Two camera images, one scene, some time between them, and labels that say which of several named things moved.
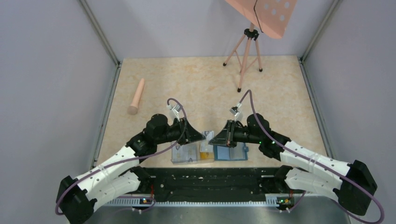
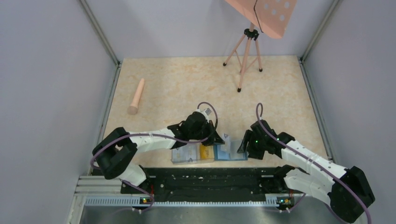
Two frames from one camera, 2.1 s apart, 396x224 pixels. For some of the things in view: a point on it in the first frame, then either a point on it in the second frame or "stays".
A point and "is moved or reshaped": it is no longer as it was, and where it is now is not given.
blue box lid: [224, 153] stays
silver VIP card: [209, 135] is moved or reshaped
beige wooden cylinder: [133, 109] stays
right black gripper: [226, 136] to [250, 135]
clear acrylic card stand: [194, 152] stays
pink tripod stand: [247, 52] stays
